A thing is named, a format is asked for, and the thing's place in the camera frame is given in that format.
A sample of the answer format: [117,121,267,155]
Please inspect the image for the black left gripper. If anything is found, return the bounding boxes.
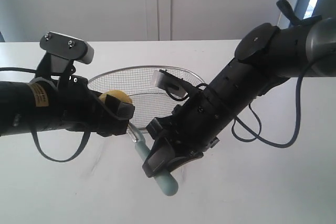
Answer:
[59,76,135,137]

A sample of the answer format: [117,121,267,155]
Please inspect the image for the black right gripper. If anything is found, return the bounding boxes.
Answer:
[142,87,236,177]

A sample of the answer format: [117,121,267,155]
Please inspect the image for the yellow lemon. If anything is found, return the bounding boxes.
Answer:
[99,90,133,108]

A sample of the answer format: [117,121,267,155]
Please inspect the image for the teal handled peeler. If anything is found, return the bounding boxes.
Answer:
[128,123,179,196]

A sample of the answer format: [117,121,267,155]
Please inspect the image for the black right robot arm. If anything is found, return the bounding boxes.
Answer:
[142,16,335,177]

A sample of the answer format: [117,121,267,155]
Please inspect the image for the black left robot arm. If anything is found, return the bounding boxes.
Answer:
[1,77,135,137]

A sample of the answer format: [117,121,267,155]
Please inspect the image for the white cabinet doors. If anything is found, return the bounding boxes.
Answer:
[3,0,296,41]

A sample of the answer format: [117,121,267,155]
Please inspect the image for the oval wire mesh basket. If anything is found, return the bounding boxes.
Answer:
[88,65,204,133]

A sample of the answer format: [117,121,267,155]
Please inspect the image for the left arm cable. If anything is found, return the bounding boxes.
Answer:
[0,67,91,163]

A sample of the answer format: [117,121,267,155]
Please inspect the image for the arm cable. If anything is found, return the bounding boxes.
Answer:
[230,61,316,149]
[0,67,91,163]

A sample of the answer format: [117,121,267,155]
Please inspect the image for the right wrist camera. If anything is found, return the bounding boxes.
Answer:
[150,69,194,98]

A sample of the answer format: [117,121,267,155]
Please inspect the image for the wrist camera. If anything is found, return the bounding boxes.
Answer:
[39,31,94,73]
[150,69,194,98]

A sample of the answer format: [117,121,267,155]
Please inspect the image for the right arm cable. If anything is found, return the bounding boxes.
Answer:
[230,61,316,149]

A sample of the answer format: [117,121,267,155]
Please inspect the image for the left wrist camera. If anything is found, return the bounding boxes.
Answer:
[39,31,94,73]

